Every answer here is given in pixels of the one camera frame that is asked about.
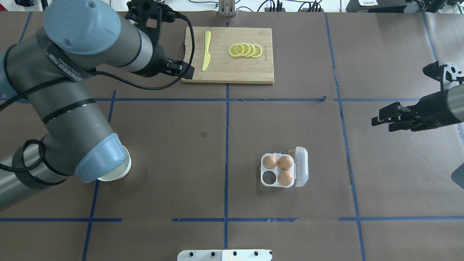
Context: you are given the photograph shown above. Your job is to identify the white bowl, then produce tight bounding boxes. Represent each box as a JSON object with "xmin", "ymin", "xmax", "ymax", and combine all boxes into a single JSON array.
[{"xmin": 97, "ymin": 146, "xmax": 132, "ymax": 182}]

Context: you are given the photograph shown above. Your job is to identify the yellow lemon slice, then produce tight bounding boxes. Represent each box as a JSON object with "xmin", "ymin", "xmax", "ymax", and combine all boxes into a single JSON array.
[
  {"xmin": 240, "ymin": 43, "xmax": 248, "ymax": 57},
  {"xmin": 251, "ymin": 44, "xmax": 262, "ymax": 58},
  {"xmin": 245, "ymin": 43, "xmax": 256, "ymax": 57},
  {"xmin": 228, "ymin": 43, "xmax": 245, "ymax": 57}
]

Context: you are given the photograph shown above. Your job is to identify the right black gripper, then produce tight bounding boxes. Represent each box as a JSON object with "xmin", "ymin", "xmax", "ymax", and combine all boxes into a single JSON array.
[{"xmin": 371, "ymin": 91, "xmax": 453, "ymax": 132}]

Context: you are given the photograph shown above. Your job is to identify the yellow plastic knife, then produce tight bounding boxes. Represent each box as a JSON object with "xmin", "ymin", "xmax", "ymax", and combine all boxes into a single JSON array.
[{"xmin": 202, "ymin": 31, "xmax": 212, "ymax": 71}]

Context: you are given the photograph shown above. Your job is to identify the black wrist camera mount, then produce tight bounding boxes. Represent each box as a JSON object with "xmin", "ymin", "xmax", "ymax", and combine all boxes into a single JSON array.
[{"xmin": 422, "ymin": 61, "xmax": 464, "ymax": 91}]

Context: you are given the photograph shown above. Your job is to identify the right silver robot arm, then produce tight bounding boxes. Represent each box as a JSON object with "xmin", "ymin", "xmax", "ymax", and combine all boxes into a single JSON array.
[{"xmin": 371, "ymin": 84, "xmax": 464, "ymax": 132}]

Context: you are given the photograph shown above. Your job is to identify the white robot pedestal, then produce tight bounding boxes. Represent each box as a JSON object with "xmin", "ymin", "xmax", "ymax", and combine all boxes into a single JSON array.
[{"xmin": 177, "ymin": 249, "xmax": 273, "ymax": 261}]

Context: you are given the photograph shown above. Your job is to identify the aluminium frame post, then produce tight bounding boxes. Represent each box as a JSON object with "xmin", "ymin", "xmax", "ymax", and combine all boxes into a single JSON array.
[{"xmin": 217, "ymin": 0, "xmax": 237, "ymax": 17}]

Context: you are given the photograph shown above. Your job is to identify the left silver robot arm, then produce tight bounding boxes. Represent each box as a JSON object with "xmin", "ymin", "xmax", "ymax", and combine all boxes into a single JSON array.
[{"xmin": 1, "ymin": 0, "xmax": 195, "ymax": 210}]

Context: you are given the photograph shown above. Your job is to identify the clear plastic egg box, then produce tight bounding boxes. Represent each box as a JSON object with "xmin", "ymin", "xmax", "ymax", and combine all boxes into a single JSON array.
[{"xmin": 260, "ymin": 146, "xmax": 310, "ymax": 189}]

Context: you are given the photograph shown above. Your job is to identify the brown egg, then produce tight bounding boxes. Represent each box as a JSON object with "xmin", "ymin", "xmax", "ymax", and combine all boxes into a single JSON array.
[
  {"xmin": 262, "ymin": 155, "xmax": 277, "ymax": 170},
  {"xmin": 277, "ymin": 171, "xmax": 294, "ymax": 186},
  {"xmin": 277, "ymin": 155, "xmax": 293, "ymax": 171}
]

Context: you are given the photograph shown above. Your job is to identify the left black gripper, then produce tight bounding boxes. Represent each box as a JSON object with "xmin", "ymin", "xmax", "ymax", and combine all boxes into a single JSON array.
[{"xmin": 138, "ymin": 33, "xmax": 195, "ymax": 80}]

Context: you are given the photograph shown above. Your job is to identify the black computer box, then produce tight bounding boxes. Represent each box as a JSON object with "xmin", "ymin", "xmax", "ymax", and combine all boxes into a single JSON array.
[{"xmin": 346, "ymin": 0, "xmax": 426, "ymax": 13}]

